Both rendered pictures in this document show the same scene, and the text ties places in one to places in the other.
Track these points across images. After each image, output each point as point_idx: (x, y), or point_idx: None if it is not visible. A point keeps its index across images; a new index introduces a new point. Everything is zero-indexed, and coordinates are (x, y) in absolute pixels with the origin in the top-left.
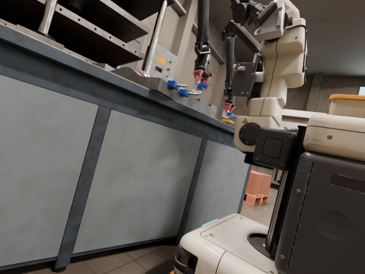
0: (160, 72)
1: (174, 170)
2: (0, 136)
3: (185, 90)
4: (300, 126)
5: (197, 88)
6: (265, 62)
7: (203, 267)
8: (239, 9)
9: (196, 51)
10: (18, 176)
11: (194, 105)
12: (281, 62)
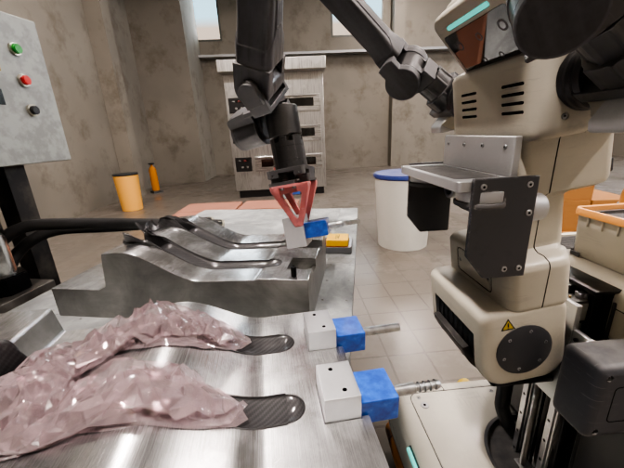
0: (1, 104)
1: None
2: None
3: (361, 337)
4: (601, 293)
5: (307, 240)
6: (530, 154)
7: None
8: (577, 0)
9: (251, 103)
10: None
11: (314, 292)
12: (571, 154)
